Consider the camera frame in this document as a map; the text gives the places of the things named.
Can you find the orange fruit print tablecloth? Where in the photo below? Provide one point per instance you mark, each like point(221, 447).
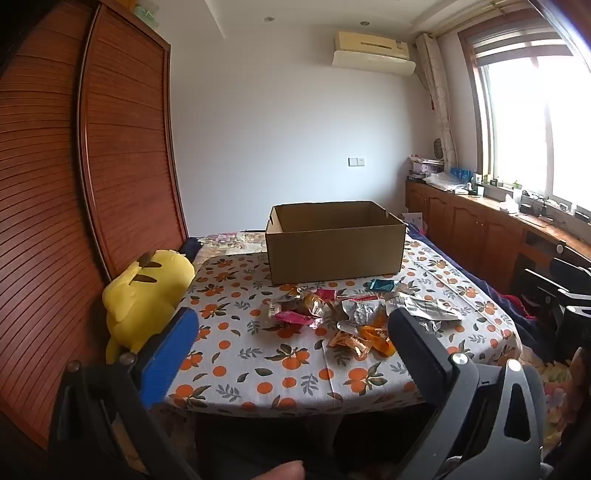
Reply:
point(258, 364)

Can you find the brown orange snack packet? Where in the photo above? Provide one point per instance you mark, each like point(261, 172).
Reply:
point(346, 342)

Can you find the clear cracker packet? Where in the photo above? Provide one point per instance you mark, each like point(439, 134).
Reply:
point(362, 311)

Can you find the person's left hand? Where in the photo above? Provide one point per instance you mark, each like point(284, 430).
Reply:
point(284, 471)

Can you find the bread packet with red top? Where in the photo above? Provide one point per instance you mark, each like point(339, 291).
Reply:
point(311, 302)

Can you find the wooden slatted wardrobe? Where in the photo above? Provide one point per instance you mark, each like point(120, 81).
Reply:
point(124, 138)

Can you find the pink snack packet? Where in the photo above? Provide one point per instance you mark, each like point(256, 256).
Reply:
point(295, 317)

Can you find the crumpled silver foil packet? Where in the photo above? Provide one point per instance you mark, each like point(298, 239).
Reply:
point(429, 309)

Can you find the dark blue blanket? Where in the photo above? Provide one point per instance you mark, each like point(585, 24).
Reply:
point(489, 290)

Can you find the teal snack packet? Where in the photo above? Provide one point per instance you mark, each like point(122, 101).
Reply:
point(381, 285)

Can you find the clear plastic bag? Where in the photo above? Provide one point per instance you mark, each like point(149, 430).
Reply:
point(445, 181)

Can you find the small desk fan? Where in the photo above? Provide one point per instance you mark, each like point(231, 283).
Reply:
point(439, 148)

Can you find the clear bread packet orange label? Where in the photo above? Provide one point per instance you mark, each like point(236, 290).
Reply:
point(281, 307)

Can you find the patterned beige curtain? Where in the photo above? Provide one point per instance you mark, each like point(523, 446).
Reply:
point(438, 92)

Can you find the beige wall air conditioner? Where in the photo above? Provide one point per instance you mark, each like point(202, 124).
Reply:
point(369, 42)

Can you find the wood framed window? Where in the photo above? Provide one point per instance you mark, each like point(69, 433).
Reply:
point(521, 115)

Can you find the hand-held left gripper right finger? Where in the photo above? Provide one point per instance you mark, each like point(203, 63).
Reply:
point(415, 341)

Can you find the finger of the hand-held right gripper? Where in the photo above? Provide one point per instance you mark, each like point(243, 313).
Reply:
point(575, 274)
point(554, 288)

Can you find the white tissue box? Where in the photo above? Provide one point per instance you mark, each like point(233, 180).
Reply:
point(509, 204)

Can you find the green storage container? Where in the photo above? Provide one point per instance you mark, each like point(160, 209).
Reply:
point(147, 10)

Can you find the floral bed sheet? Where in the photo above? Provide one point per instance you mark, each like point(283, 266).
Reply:
point(231, 242)

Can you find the long wooden cabinet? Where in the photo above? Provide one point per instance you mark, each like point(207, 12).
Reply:
point(466, 226)

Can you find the purple box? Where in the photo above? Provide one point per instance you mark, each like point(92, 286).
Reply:
point(425, 167)

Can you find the floral quilt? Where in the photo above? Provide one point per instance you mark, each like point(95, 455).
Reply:
point(558, 401)

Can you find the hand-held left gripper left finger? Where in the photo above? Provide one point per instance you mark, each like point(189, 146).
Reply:
point(171, 355)

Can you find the yellow plush toy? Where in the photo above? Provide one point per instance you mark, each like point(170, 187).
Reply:
point(147, 295)

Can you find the white wall switch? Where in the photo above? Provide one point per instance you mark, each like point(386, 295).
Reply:
point(357, 161)

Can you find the brown cardboard box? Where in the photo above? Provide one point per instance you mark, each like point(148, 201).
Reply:
point(332, 254)

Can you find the white paper box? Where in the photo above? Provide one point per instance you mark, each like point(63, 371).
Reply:
point(412, 218)

